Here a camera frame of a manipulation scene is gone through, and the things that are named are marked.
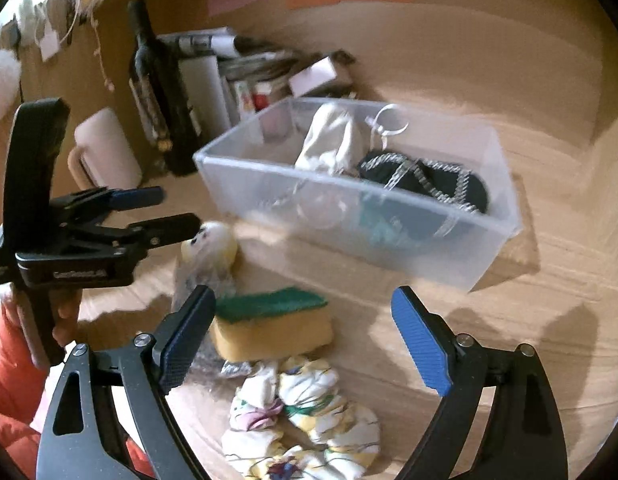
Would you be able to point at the yellow green sponge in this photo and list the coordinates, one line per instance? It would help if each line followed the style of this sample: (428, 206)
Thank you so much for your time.
(269, 330)

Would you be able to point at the teal cloth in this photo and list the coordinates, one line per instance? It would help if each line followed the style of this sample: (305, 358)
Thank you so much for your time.
(384, 230)

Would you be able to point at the stack of books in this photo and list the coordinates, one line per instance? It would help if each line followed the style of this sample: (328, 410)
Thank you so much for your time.
(259, 67)

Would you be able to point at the yellow plush toy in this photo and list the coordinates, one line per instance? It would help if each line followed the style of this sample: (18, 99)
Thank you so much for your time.
(211, 247)

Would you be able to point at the white mug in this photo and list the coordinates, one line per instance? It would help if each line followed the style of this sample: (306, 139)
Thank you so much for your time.
(106, 150)

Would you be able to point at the white pompom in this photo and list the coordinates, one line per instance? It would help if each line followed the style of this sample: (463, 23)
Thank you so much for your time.
(1, 85)

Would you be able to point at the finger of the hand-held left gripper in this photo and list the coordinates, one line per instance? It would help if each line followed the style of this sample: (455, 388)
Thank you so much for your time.
(174, 226)
(134, 197)

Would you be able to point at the clear plastic storage box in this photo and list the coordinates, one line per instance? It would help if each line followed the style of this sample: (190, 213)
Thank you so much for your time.
(249, 170)

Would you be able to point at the dark wine bottle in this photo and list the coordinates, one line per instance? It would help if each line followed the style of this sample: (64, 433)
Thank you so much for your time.
(164, 110)

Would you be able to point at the floral fabric scrunchie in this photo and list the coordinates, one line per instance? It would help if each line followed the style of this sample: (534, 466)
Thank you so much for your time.
(309, 410)

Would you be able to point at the white cylinder container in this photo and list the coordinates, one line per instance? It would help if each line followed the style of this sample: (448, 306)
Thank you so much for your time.
(204, 90)

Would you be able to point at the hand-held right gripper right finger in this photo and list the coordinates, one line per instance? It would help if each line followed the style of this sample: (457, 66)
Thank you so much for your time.
(421, 341)

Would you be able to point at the person's left hand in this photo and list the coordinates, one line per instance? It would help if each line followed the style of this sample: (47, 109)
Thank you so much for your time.
(68, 317)

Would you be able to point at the small white box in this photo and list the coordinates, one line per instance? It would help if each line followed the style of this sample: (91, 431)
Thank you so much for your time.
(316, 76)

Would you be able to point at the black beaded sandal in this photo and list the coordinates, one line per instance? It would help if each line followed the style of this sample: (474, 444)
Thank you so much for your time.
(424, 180)

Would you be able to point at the silver ribbon loop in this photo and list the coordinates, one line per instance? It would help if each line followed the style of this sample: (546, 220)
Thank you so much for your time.
(389, 132)

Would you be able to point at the white cloth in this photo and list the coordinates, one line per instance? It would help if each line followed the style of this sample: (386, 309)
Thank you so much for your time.
(329, 145)

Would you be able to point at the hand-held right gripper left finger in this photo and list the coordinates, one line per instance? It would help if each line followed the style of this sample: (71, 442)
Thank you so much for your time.
(188, 341)

